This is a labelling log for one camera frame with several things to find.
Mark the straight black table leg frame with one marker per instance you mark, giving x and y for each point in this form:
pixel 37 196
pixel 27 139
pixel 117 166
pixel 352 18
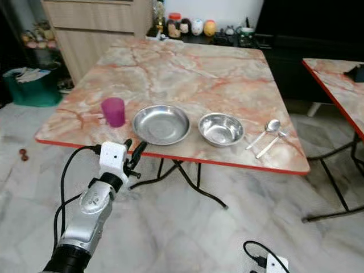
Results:
pixel 334 187

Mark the glass shelf with figurines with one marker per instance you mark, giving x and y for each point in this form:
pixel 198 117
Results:
pixel 37 37

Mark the black television screen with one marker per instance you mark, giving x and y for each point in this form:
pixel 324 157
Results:
pixel 307 17

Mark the yellow egg figurine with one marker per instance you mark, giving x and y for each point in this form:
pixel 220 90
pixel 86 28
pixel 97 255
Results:
pixel 210 28

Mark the dark round figurine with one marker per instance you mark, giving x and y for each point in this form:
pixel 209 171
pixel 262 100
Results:
pixel 185 26

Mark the white egg figurine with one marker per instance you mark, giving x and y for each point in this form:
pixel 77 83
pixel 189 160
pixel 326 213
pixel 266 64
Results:
pixel 197 27

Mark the pale furniture leg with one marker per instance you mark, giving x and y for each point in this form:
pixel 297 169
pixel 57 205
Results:
pixel 313 108

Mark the golden bottle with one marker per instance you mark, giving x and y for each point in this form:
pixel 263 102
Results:
pixel 158 14

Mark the green mug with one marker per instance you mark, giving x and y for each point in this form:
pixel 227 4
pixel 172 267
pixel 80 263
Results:
pixel 246 36

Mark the purple plastic cup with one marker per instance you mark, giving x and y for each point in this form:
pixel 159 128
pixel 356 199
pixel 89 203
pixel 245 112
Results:
pixel 113 112

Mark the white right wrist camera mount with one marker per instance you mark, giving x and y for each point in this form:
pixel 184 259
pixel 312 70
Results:
pixel 277 264

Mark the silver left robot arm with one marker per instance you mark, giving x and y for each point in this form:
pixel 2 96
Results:
pixel 92 207

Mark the red-lidded jar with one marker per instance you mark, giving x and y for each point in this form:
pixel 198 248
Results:
pixel 173 25

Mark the black object on side table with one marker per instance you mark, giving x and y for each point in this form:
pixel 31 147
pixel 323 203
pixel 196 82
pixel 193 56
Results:
pixel 356 74

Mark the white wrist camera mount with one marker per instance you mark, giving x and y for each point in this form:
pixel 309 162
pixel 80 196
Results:
pixel 277 264
pixel 112 158

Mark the green bin with papers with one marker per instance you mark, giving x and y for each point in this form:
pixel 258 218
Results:
pixel 34 91

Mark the light wooden cabinet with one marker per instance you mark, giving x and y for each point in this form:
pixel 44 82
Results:
pixel 96 34

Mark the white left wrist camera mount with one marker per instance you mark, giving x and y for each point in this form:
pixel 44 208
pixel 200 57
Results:
pixel 112 158

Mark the shallow steel plate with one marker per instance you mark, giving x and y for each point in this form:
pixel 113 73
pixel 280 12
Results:
pixel 161 124

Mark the steel spoon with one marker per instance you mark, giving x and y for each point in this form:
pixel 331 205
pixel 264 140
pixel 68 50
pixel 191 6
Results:
pixel 273 125

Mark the small brown floor object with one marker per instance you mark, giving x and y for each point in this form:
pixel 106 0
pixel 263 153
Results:
pixel 23 154

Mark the deep steel bowl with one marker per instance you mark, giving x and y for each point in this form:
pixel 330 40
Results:
pixel 221 129

